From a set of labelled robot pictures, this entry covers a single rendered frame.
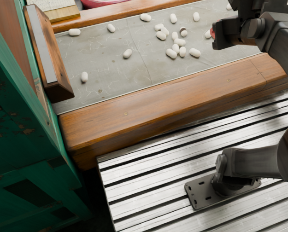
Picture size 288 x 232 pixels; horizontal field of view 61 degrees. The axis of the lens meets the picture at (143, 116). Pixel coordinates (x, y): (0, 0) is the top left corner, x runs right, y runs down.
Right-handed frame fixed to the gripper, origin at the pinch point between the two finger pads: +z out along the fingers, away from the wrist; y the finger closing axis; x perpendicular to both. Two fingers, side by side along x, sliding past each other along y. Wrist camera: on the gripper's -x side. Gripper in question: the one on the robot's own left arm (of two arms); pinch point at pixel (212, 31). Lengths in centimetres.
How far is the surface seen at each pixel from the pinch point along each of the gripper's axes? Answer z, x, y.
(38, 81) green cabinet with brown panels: -3.0, 0.3, 46.3
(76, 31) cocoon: 24.2, -7.4, 33.3
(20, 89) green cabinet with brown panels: -27, -3, 46
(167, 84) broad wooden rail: 1.5, 11.2, 15.0
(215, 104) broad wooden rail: -4.2, 19.2, 3.9
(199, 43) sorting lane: 13.0, 4.5, -3.3
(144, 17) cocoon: 23.8, -6.9, 9.9
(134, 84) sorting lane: 6.8, 9.7, 22.9
